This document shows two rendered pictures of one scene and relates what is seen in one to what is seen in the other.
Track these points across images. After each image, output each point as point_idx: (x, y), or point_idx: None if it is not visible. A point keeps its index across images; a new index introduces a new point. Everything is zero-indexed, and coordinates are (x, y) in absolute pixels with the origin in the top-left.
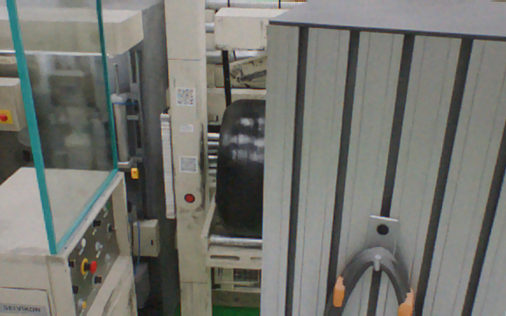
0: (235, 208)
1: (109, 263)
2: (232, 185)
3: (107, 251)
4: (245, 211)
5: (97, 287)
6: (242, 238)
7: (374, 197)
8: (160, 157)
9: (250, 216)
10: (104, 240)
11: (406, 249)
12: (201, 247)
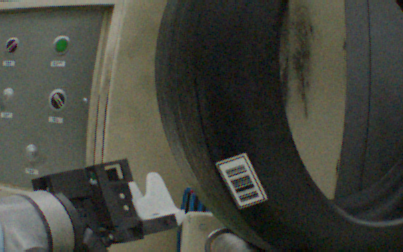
0: (156, 71)
1: (38, 173)
2: (166, 3)
3: (38, 142)
4: (163, 81)
5: None
6: (244, 248)
7: None
8: (396, 134)
9: (168, 103)
10: (35, 110)
11: None
12: (181, 246)
